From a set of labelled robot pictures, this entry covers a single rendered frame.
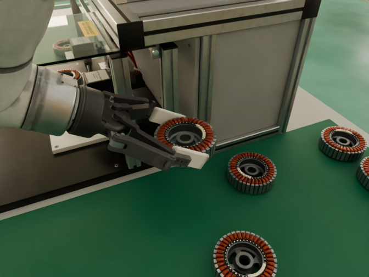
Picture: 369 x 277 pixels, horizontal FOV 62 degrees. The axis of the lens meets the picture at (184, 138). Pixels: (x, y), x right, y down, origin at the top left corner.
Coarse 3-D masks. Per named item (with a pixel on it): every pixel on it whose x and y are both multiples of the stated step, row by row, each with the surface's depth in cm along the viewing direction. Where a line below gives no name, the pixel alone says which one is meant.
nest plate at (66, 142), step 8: (56, 136) 81; (64, 136) 81; (72, 136) 81; (80, 136) 81; (96, 136) 81; (104, 136) 81; (56, 144) 79; (64, 144) 79; (72, 144) 79; (80, 144) 79; (88, 144) 80; (56, 152) 77
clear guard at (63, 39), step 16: (64, 16) 69; (80, 16) 69; (96, 16) 69; (48, 32) 62; (64, 32) 62; (80, 32) 62; (48, 48) 56; (64, 48) 56; (80, 48) 56; (96, 48) 56; (112, 48) 56; (144, 48) 57; (48, 64) 51
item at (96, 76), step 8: (88, 72) 79; (96, 72) 79; (104, 72) 79; (88, 80) 76; (96, 80) 76; (104, 80) 76; (112, 80) 77; (96, 88) 76; (104, 88) 77; (112, 88) 78
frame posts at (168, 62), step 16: (160, 48) 60; (176, 48) 60; (112, 64) 56; (160, 64) 63; (176, 64) 62; (128, 80) 59; (160, 80) 65; (176, 80) 64; (176, 96) 66; (176, 112) 69; (128, 160) 72
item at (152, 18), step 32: (96, 0) 63; (160, 0) 62; (192, 0) 62; (224, 0) 62; (256, 0) 62; (288, 0) 62; (320, 0) 65; (128, 32) 52; (160, 32) 55; (192, 32) 57
